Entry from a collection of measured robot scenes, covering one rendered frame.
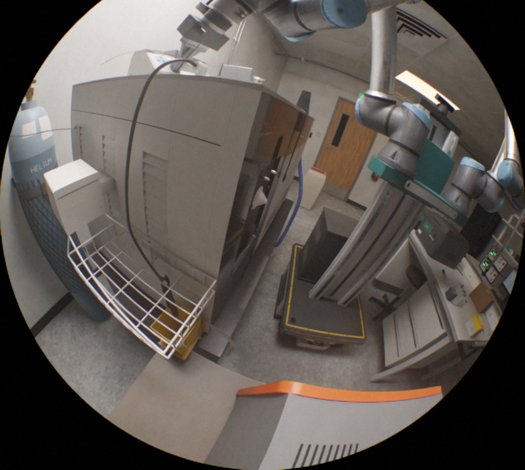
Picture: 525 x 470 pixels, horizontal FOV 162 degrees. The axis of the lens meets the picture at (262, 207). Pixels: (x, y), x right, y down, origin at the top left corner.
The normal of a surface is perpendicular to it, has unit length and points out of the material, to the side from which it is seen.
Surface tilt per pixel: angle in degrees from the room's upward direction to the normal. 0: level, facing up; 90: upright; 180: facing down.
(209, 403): 0
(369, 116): 113
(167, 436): 0
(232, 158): 90
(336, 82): 90
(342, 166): 90
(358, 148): 90
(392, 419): 0
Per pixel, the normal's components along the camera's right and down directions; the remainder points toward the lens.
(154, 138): -0.31, 0.42
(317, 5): -0.87, 0.43
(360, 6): 0.43, 0.62
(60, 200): 0.91, 0.39
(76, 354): 0.27, -0.82
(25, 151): 0.77, 0.44
